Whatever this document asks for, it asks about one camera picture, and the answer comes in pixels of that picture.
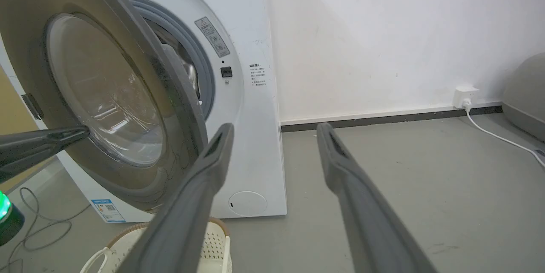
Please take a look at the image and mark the gripper body with green band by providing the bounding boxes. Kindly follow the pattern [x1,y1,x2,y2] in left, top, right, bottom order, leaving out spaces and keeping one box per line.
[0,191,25,247]

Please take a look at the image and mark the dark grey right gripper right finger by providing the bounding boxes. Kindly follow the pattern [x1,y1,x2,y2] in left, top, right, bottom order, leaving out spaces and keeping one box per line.
[316,122,438,273]

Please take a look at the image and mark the dark grey pointed right gripper left finger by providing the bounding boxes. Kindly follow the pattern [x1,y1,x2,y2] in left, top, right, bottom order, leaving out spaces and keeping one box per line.
[0,126,91,182]

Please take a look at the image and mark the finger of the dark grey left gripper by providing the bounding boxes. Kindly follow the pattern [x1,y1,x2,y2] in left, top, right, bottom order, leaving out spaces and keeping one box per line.
[117,123,235,273]

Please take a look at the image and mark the grey round washing machine door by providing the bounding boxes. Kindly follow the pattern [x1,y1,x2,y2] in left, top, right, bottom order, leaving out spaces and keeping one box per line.
[0,0,209,214]

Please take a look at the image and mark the white washing machine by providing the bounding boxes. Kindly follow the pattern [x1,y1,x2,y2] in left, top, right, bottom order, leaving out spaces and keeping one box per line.
[0,0,287,224]

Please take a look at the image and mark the white plastic laundry basket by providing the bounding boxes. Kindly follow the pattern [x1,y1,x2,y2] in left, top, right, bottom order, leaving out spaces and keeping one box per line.
[80,217,233,273]

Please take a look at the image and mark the clothing inside washer drum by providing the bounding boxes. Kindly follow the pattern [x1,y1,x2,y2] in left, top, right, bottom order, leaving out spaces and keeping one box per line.
[147,20,201,103]

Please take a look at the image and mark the grey rounded seat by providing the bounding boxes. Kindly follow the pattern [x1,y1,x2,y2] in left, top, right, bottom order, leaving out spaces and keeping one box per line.
[502,53,545,142]

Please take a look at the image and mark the thin grey floor cable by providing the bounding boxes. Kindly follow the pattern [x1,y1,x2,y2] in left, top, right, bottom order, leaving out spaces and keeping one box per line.
[0,187,92,273]

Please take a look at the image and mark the white wall power socket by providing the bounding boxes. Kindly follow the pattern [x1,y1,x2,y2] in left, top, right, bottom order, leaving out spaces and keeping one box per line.
[452,87,480,112]

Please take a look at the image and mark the white power cable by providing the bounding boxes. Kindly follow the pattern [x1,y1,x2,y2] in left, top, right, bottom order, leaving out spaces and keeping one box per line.
[465,108,545,167]

